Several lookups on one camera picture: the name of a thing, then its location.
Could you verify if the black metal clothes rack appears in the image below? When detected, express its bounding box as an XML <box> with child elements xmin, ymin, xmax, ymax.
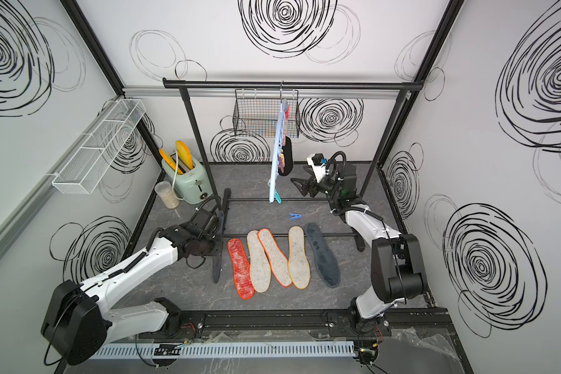
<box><xmin>162</xmin><ymin>78</ymin><xmax>424</xmax><ymax>255</ymax></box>

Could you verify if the dark grey felt insole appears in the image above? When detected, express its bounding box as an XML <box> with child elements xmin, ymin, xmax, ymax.
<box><xmin>212</xmin><ymin>242</ymin><xmax>223</xmax><ymax>284</ymax></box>
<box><xmin>305</xmin><ymin>223</ymin><xmax>341</xmax><ymax>288</ymax></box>

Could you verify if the clear plastic cup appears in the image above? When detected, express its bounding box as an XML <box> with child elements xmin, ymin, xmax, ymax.
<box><xmin>154</xmin><ymin>181</ymin><xmax>180</xmax><ymax>209</ymax></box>

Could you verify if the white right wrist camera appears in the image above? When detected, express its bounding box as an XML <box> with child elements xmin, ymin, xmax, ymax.
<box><xmin>306</xmin><ymin>153</ymin><xmax>327</xmax><ymax>182</ymax></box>

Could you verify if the black corner frame post right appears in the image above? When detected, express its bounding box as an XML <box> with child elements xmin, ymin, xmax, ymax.
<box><xmin>373</xmin><ymin>0</ymin><xmax>464</xmax><ymax>166</ymax></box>

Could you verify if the red insole orange trim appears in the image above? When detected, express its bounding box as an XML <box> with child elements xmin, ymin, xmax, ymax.
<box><xmin>228</xmin><ymin>238</ymin><xmax>255</xmax><ymax>300</ymax></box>

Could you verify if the light blue arc hanger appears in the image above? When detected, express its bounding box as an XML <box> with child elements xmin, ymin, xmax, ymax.
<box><xmin>269</xmin><ymin>99</ymin><xmax>289</xmax><ymax>204</ymax></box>

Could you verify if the black corner frame post left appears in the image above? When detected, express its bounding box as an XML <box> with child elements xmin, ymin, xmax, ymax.
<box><xmin>59</xmin><ymin>0</ymin><xmax>161</xmax><ymax>162</ymax></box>

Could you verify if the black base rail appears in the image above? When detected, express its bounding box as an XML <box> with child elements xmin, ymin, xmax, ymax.
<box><xmin>139</xmin><ymin>308</ymin><xmax>455</xmax><ymax>342</ymax></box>

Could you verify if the white wire wall shelf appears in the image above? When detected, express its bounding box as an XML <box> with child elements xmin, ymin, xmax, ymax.
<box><xmin>51</xmin><ymin>98</ymin><xmax>146</xmax><ymax>195</ymax></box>

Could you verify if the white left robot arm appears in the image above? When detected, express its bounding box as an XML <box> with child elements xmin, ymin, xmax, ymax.
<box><xmin>41</xmin><ymin>197</ymin><xmax>227</xmax><ymax>372</ymax></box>

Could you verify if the white insole orange trim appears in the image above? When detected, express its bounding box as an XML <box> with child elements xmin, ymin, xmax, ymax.
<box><xmin>247</xmin><ymin>230</ymin><xmax>271</xmax><ymax>293</ymax></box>
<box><xmin>257</xmin><ymin>228</ymin><xmax>292</xmax><ymax>288</ymax></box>

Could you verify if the aluminium wall rail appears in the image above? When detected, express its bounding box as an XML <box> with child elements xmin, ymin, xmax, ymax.
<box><xmin>124</xmin><ymin>87</ymin><xmax>399</xmax><ymax>100</ymax></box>

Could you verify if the white insole yellow trim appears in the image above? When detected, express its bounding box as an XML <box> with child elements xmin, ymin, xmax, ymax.
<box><xmin>288</xmin><ymin>226</ymin><xmax>311</xmax><ymax>290</ymax></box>

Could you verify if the black wire wall basket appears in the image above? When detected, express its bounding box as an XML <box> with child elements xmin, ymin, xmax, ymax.
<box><xmin>232</xmin><ymin>89</ymin><xmax>302</xmax><ymax>139</ymax></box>

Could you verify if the mint green toaster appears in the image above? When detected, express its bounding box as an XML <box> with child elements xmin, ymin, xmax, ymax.
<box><xmin>161</xmin><ymin>159</ymin><xmax>213</xmax><ymax>205</ymax></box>

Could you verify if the grey slotted cable duct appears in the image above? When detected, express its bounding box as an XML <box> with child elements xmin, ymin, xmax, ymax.
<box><xmin>91</xmin><ymin>341</ymin><xmax>358</xmax><ymax>361</ymax></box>

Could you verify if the teal clothespin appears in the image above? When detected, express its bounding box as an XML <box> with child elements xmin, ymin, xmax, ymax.
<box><xmin>274</xmin><ymin>190</ymin><xmax>282</xmax><ymax>204</ymax></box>

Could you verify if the black felt insole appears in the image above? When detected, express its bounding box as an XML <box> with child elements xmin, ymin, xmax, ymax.
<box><xmin>278</xmin><ymin>137</ymin><xmax>294</xmax><ymax>176</ymax></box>

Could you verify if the black corner frame post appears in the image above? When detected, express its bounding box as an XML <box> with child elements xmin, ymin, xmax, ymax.
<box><xmin>373</xmin><ymin>0</ymin><xmax>464</xmax><ymax>166</ymax></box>
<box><xmin>59</xmin><ymin>0</ymin><xmax>161</xmax><ymax>162</ymax></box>

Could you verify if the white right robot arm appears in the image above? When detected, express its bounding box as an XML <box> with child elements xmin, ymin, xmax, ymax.
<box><xmin>291</xmin><ymin>172</ymin><xmax>428</xmax><ymax>322</ymax></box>

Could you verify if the black corrugated cable hose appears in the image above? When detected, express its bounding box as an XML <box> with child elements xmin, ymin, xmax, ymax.
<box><xmin>324</xmin><ymin>150</ymin><xmax>349</xmax><ymax>181</ymax></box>

